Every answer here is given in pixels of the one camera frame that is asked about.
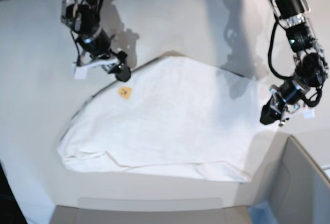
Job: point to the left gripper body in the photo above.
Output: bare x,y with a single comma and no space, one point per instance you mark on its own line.
293,95

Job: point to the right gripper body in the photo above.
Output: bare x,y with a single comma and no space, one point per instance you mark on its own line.
96,51

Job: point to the white printed t-shirt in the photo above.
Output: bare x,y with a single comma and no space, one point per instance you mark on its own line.
175,117

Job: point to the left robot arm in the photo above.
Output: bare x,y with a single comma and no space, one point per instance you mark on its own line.
311,68

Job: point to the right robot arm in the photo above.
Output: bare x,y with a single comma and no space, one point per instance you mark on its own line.
82,17

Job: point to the grey bin right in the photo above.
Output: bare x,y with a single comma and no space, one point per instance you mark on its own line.
289,185

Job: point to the grey front tray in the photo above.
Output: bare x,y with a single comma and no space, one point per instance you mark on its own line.
98,210

